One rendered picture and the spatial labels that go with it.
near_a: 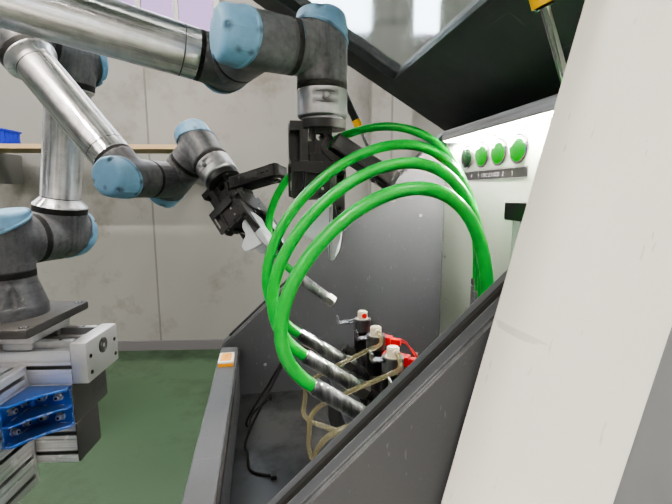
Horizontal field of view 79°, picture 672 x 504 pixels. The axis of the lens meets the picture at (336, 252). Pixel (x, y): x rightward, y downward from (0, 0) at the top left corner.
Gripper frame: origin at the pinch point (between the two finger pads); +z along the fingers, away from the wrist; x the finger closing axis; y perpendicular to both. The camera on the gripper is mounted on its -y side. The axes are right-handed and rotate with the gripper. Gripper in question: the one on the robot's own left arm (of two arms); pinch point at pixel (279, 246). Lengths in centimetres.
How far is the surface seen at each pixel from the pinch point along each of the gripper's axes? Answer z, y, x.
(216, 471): 27.4, 16.1, 20.7
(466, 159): 3.7, -36.6, -23.4
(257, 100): -199, 25, -189
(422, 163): 13.7, -28.4, 17.7
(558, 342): 36, -27, 36
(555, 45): 18, -42, 29
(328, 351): 22.8, -2.0, 11.5
